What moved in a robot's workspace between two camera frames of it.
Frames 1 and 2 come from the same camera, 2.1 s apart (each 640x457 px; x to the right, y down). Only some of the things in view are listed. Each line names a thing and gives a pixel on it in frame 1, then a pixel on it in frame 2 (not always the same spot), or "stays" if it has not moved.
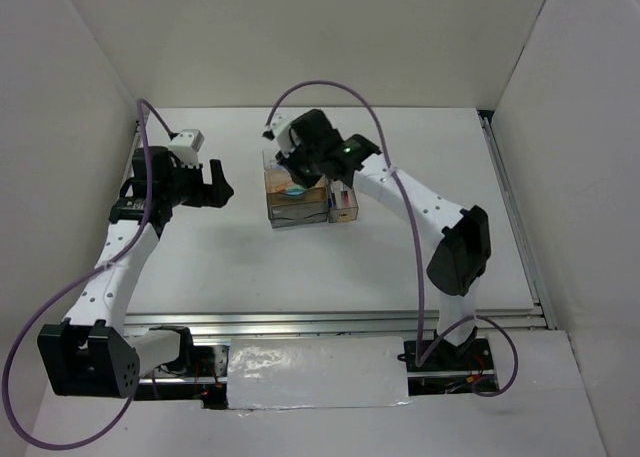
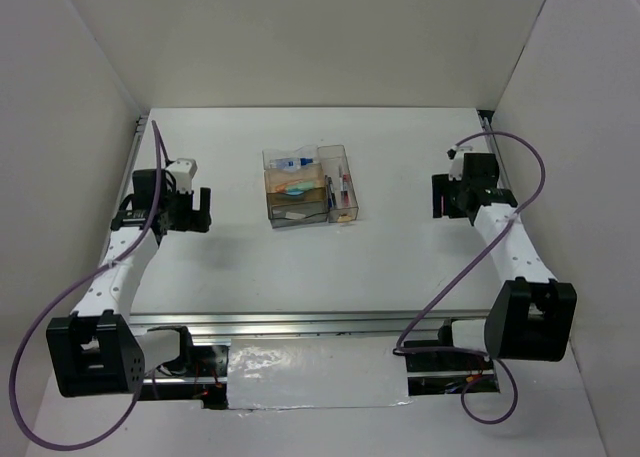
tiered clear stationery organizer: (290, 204) stays
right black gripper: (290, 162) → (441, 186)
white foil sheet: (316, 372) stays
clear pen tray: (342, 202) stays
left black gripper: (208, 195) → (194, 220)
